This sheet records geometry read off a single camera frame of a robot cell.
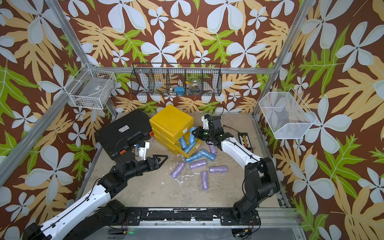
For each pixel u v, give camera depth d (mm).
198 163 909
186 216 752
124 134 994
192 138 839
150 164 650
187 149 866
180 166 899
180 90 945
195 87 966
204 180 840
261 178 460
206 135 746
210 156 934
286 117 817
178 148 865
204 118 815
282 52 844
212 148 968
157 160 651
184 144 908
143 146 690
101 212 602
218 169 881
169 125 839
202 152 956
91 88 862
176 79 982
